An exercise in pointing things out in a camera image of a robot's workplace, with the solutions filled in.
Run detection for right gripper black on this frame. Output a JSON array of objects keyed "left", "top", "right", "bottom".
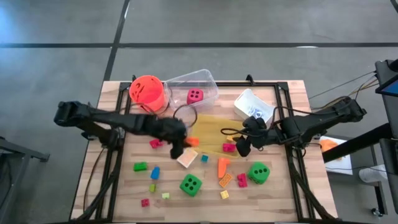
[{"left": 233, "top": 118, "right": 282, "bottom": 157}]

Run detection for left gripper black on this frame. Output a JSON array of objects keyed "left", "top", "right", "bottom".
[{"left": 147, "top": 117, "right": 189, "bottom": 160}]

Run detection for cream square tile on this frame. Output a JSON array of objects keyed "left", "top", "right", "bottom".
[{"left": 176, "top": 148, "right": 199, "bottom": 169}]

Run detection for green foam die black dots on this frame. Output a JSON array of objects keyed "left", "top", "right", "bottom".
[
  {"left": 179, "top": 173, "right": 203, "bottom": 197},
  {"left": 247, "top": 161, "right": 271, "bottom": 185}
]

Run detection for red foam die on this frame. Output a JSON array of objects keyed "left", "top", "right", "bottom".
[{"left": 186, "top": 88, "right": 205, "bottom": 105}]

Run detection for large orange toy brick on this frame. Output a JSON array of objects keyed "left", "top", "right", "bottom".
[{"left": 217, "top": 157, "right": 231, "bottom": 179}]

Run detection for yellow translucent tray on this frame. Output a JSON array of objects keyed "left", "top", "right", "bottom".
[{"left": 188, "top": 113, "right": 247, "bottom": 158}]

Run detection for small blue white object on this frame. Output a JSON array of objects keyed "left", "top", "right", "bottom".
[{"left": 248, "top": 105, "right": 265, "bottom": 119}]

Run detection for yellow-orange long toy brick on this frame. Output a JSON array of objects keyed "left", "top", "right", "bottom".
[{"left": 218, "top": 172, "right": 233, "bottom": 188}]

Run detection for white plastic container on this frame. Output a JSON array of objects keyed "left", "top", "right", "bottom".
[{"left": 233, "top": 88, "right": 277, "bottom": 124}]

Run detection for orange plastic bucket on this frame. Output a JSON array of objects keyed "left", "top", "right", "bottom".
[{"left": 129, "top": 74, "right": 166, "bottom": 113}]

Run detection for clear plastic container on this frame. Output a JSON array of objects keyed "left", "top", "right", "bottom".
[{"left": 164, "top": 68, "right": 220, "bottom": 113}]

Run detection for orange object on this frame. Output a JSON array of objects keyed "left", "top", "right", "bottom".
[{"left": 319, "top": 139, "right": 343, "bottom": 154}]

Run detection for white sheet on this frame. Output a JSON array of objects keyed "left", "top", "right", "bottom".
[{"left": 320, "top": 136, "right": 354, "bottom": 175}]

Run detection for black metal bar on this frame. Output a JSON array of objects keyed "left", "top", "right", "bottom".
[{"left": 322, "top": 123, "right": 393, "bottom": 164}]

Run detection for white shoe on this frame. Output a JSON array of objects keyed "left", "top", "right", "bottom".
[{"left": 358, "top": 164, "right": 389, "bottom": 184}]

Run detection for dark grey monitor stand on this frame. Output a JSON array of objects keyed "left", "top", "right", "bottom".
[{"left": 374, "top": 58, "right": 398, "bottom": 215}]

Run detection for grey metal cart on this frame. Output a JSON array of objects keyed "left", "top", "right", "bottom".
[{"left": 0, "top": 136, "right": 50, "bottom": 224}]

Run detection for tablet with blue screen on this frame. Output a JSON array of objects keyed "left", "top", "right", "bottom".
[{"left": 375, "top": 73, "right": 398, "bottom": 97}]

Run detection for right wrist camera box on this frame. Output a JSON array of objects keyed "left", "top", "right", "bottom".
[{"left": 244, "top": 116, "right": 267, "bottom": 131}]

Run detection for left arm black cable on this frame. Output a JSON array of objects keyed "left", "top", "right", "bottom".
[{"left": 172, "top": 104, "right": 199, "bottom": 129}]

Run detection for black aluminium table frame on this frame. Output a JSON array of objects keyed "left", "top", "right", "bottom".
[{"left": 74, "top": 74, "right": 341, "bottom": 224}]

